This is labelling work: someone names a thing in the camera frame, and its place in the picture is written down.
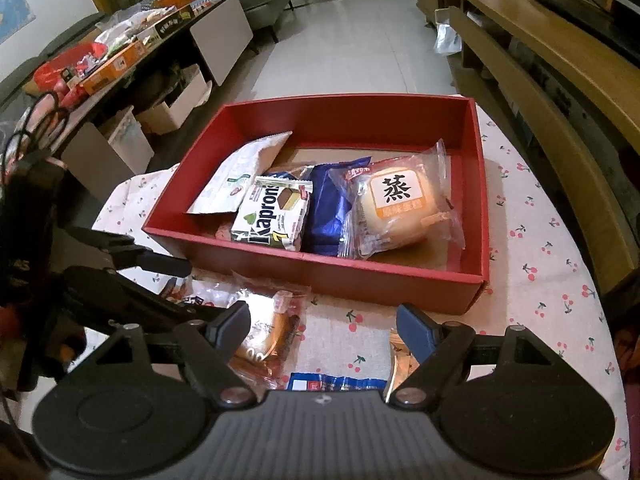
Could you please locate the red cardboard box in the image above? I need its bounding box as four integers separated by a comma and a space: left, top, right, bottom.
144, 94, 489, 315

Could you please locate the Kaprons wafer packet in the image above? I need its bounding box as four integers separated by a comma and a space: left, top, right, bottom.
230, 177, 314, 252

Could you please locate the steamed cake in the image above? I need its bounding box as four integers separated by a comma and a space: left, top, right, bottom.
329, 140, 465, 260

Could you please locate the cluttered side table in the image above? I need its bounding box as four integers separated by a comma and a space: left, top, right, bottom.
4, 0, 253, 158

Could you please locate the shiny blue foil packet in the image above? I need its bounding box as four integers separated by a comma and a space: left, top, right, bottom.
302, 157, 371, 257

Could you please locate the small blue candy bag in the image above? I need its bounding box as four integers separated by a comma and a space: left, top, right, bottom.
286, 373, 387, 392

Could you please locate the cherry print tablecloth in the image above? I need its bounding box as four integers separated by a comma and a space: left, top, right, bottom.
14, 104, 632, 480

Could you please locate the white storage box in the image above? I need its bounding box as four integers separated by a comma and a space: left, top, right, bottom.
136, 64, 213, 136

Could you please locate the wooden tv cabinet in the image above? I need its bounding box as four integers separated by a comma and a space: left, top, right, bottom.
418, 0, 639, 299

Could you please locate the round pastry in red wrapper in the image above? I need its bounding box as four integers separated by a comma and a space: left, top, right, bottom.
230, 273, 311, 396

